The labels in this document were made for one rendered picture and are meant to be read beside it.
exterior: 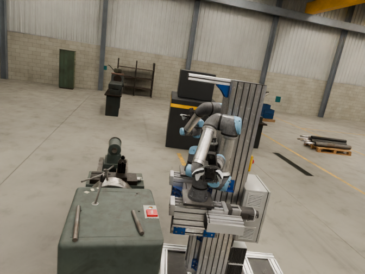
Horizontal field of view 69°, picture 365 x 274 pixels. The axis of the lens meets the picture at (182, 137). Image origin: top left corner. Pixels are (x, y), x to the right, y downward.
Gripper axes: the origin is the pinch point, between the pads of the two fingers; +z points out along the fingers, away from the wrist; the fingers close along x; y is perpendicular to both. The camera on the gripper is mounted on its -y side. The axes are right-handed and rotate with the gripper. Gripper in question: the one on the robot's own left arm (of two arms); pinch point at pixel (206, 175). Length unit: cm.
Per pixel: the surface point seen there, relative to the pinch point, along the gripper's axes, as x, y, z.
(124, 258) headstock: 32, 37, 25
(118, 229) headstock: 40, 27, 18
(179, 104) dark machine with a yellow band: 184, 19, -498
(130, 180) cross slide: 93, 49, -88
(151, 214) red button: 30.7, 27.4, -1.3
